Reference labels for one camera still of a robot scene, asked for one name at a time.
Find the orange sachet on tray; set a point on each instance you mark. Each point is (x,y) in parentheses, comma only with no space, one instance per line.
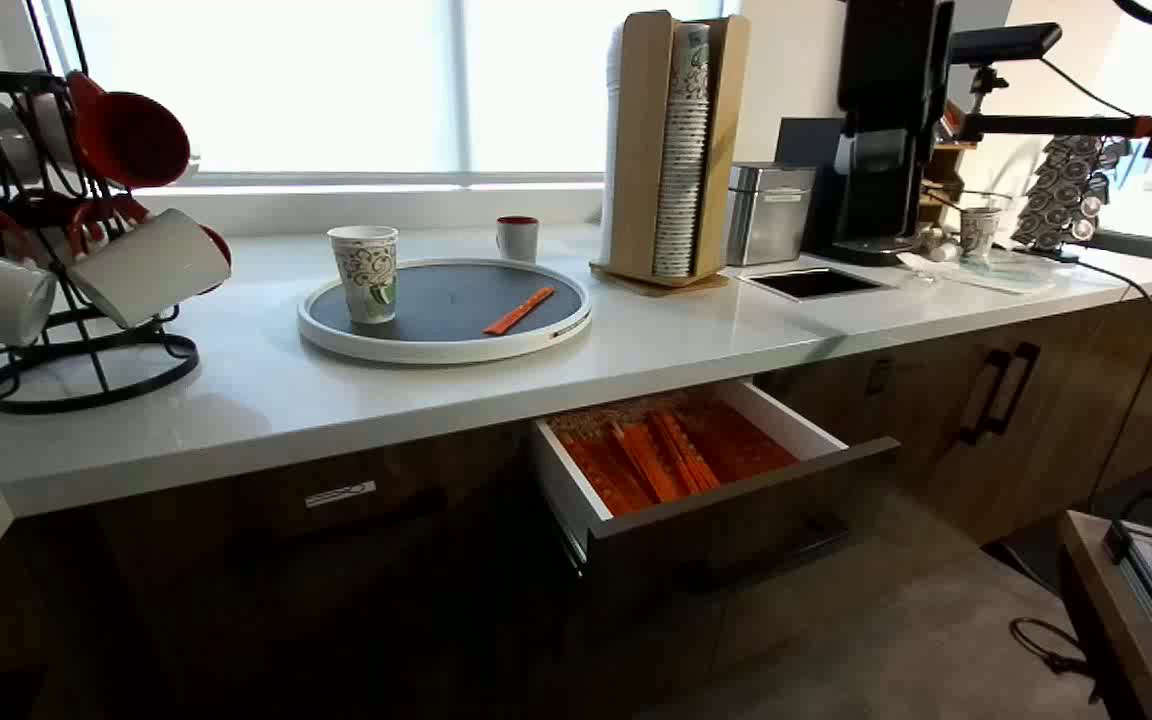
(516,313)

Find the round white grey tray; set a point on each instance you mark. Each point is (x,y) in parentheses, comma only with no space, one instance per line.
(442,313)

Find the open white drawer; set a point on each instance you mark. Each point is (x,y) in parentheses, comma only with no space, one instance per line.
(726,530)

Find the small white red cup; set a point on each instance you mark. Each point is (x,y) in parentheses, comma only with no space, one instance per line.
(516,239)

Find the patterned paper cup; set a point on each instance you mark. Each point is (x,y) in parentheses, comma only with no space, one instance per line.
(364,261)

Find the silver metal canister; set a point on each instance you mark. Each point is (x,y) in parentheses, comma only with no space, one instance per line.
(768,209)

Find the white mug front right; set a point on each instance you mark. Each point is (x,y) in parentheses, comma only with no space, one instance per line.
(155,264)

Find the black coffee machine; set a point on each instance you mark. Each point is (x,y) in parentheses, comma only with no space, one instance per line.
(894,76)

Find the red mug upper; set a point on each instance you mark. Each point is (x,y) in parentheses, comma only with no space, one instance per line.
(126,137)

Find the wooden side table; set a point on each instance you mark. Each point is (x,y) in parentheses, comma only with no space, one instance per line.
(1106,586)

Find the silver drawer handle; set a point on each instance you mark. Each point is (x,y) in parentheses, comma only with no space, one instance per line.
(343,492)

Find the black cabinet handles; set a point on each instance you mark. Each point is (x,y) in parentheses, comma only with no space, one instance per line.
(1005,389)

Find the black wire mug rack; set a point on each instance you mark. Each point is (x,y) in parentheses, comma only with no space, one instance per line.
(53,215)

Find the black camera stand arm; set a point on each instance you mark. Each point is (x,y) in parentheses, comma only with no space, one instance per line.
(1029,41)

